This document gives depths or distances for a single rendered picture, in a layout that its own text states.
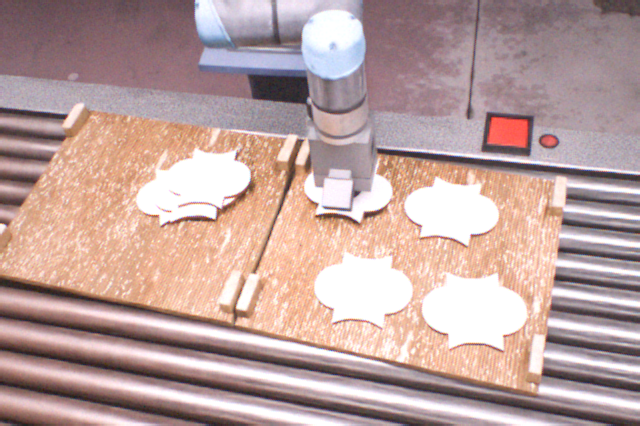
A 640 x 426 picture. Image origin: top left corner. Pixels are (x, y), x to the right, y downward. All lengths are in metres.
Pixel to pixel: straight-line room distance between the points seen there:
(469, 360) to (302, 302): 0.24
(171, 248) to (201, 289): 0.09
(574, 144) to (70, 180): 0.82
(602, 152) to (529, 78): 1.49
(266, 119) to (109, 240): 0.35
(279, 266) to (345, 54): 0.34
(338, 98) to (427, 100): 1.69
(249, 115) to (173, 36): 1.76
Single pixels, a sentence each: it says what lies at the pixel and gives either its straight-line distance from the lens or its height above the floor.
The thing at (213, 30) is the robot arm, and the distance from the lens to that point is 1.02.
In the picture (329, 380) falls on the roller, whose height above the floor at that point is 0.92.
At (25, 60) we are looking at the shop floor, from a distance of 3.19.
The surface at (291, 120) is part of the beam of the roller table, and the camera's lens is 1.30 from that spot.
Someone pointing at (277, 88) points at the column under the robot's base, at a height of 0.77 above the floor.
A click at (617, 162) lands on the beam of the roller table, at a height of 0.91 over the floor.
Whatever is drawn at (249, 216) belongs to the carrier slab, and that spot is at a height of 0.94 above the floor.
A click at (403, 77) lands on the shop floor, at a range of 2.72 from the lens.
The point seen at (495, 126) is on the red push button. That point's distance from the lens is 1.26.
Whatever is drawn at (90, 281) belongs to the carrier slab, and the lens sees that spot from 1.15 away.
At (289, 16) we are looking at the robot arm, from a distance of 1.00.
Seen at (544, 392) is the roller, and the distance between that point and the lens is 1.01.
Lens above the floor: 1.83
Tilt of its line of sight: 53 degrees down
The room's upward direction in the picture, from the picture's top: 9 degrees counter-clockwise
